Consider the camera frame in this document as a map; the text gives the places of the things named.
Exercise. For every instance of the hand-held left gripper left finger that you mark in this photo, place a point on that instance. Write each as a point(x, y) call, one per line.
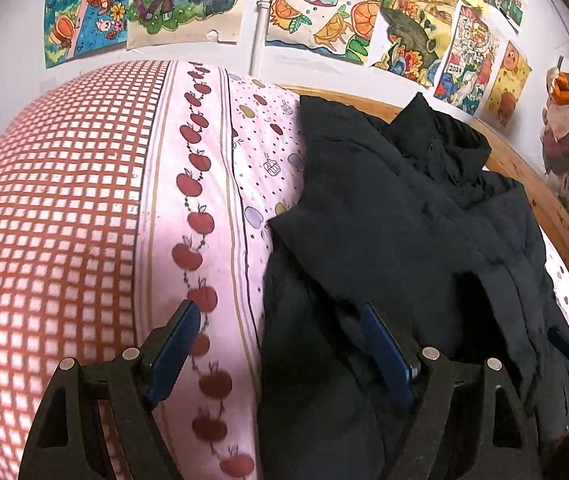
point(174, 350)

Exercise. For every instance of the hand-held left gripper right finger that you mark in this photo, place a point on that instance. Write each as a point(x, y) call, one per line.
point(384, 350)

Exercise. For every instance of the black padded jacket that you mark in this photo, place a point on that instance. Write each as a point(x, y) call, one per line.
point(389, 210)

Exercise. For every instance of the pink apple print bed sheet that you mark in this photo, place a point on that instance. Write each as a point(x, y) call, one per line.
point(64, 210)

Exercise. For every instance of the yellow bear drawing poster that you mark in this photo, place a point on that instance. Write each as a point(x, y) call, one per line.
point(507, 85)

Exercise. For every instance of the white dragon drawing poster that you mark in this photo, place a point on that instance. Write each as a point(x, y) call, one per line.
point(467, 60)

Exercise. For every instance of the teapot landscape drawing poster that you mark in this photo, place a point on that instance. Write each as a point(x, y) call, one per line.
point(414, 30)

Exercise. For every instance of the orange slices drink drawing poster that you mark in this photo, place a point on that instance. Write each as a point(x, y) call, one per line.
point(324, 10)

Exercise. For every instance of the cartoon boy drawing poster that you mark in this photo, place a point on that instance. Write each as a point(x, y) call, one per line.
point(179, 0)

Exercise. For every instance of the orange-haired girl drawing poster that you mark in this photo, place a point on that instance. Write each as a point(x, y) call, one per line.
point(84, 5)

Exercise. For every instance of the wooden bed frame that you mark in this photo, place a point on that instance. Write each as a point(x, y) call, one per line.
point(514, 165)

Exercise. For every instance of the white wall pipe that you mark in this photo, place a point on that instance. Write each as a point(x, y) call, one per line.
point(260, 20)

